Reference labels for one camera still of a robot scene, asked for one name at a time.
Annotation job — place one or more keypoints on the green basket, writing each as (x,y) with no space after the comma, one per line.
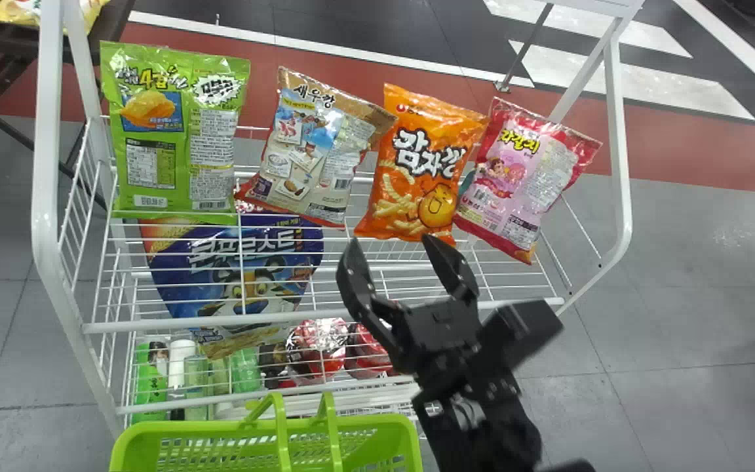
(266,442)

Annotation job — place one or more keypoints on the yellow snack packet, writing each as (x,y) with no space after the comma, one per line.
(20,10)

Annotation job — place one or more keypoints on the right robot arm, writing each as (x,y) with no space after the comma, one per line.
(482,432)

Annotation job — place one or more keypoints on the white bottle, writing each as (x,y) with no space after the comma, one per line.
(181,360)

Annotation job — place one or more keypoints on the green bottle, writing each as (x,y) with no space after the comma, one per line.
(245,370)
(149,387)

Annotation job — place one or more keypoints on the green snack packet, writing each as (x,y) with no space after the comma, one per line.
(168,164)

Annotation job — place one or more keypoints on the shiny red snack packet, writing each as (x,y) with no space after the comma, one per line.
(367,354)
(318,347)

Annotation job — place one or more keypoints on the orange snack packet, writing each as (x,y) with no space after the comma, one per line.
(417,170)

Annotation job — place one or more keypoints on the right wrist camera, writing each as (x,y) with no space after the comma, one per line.
(525,334)

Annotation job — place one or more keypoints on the beige snack packet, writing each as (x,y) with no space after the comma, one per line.
(312,157)

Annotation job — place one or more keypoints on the blue cereal bag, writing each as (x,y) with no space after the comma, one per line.
(220,269)

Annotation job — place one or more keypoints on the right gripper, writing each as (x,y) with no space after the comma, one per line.
(446,341)

